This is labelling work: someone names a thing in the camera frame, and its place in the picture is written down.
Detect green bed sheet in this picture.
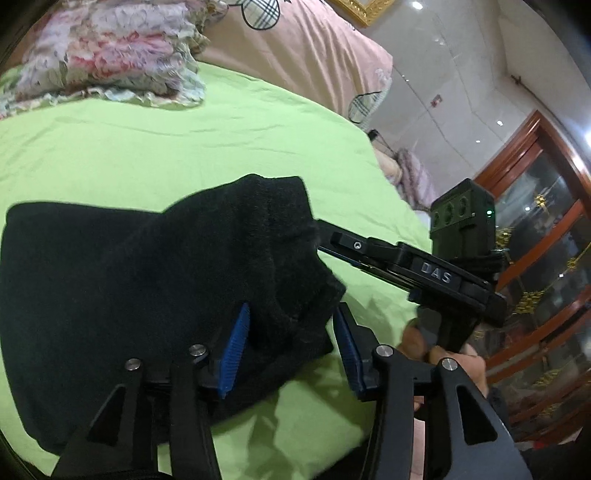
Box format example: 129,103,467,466
0,62,432,480

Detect pink quilt with plaid hearts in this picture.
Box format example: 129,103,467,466
194,0,393,130

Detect black pants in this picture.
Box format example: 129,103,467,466
0,174,347,455

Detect person's right hand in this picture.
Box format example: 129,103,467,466
399,320,488,398

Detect floral ruffled pillow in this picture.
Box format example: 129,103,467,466
0,0,229,121

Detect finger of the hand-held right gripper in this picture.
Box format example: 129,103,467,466
316,220,400,266
318,248,409,287

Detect wooden glass cabinet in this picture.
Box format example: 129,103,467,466
466,110,591,444

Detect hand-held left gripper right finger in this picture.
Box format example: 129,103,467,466
333,302,532,480

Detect pink striped cloth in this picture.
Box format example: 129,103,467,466
394,148,432,210

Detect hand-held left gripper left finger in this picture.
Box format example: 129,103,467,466
51,302,252,480

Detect gold picture frame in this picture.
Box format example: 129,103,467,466
330,0,395,27

